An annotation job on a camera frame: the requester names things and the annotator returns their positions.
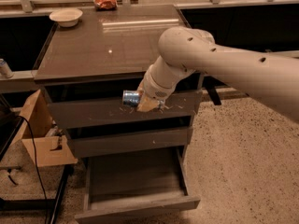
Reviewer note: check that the cardboard box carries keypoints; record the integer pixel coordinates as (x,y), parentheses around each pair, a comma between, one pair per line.
(48,150)

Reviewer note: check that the black metal cart frame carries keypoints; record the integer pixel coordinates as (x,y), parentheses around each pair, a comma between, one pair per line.
(10,123)

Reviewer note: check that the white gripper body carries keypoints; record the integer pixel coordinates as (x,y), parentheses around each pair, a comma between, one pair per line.
(154,87)

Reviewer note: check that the grey drawer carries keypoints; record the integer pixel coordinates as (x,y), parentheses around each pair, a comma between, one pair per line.
(136,184)
(111,110)
(128,142)

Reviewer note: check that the white bowl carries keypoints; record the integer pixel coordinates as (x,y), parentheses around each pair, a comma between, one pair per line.
(67,17)

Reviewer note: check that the grey drawer cabinet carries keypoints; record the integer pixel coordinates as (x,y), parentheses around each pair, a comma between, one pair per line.
(104,55)

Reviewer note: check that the grey middle drawer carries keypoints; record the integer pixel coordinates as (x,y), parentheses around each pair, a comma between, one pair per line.
(128,142)

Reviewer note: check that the grey bottom drawer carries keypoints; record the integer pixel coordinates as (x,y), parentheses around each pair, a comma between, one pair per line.
(136,184)

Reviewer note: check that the white can on ledge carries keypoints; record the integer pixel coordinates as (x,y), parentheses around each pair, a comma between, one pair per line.
(5,70)

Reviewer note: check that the red crumpled snack bag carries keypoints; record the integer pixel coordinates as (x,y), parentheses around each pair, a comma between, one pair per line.
(105,4)

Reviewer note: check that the blue redbull can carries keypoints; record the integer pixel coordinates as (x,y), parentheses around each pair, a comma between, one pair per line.
(132,99)

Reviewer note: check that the grey top drawer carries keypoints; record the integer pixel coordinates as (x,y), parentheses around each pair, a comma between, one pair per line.
(111,110)

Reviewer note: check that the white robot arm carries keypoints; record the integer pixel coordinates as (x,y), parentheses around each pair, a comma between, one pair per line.
(267,78)

